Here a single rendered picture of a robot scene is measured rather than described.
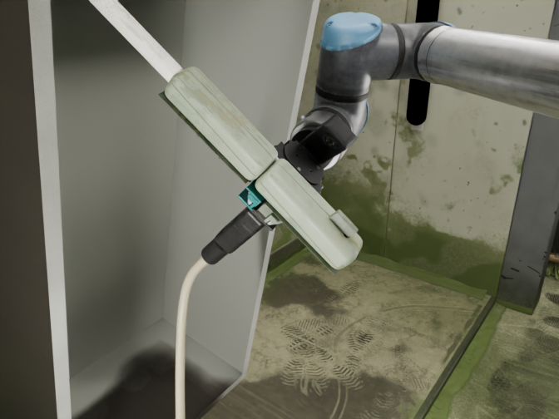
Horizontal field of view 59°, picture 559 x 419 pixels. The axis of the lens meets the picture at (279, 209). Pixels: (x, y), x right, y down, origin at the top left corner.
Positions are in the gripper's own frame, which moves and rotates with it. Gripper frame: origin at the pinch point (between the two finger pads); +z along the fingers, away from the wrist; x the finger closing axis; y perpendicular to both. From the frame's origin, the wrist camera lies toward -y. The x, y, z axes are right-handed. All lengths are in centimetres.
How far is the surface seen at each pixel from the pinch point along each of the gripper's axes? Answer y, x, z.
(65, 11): 25, 49, -25
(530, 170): 31, -89, -185
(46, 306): 31.6, 10.6, 14.3
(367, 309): 119, -90, -134
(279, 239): 155, -41, -162
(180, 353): 32.2, -9.5, 4.6
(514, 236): 55, -112, -179
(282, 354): 130, -67, -85
